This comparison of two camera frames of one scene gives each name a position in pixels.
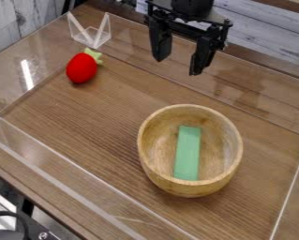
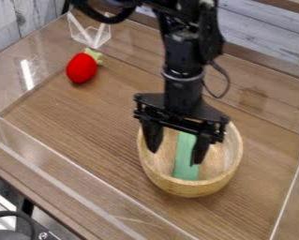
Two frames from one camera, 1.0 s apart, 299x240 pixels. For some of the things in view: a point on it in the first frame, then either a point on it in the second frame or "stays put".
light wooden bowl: x=221 y=148 stays put
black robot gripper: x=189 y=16 -> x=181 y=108
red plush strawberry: x=82 y=66 stays put
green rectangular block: x=188 y=155 stays put
